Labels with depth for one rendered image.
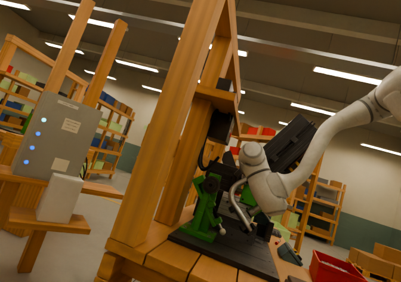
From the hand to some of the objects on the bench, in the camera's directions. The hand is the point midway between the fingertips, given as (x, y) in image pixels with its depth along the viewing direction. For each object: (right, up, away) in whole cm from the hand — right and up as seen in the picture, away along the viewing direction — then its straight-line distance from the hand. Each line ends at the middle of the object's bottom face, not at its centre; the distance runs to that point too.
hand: (246, 178), depth 131 cm
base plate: (-8, -32, +10) cm, 35 cm away
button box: (+16, -38, -15) cm, 44 cm away
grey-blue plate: (+10, -37, +16) cm, 41 cm away
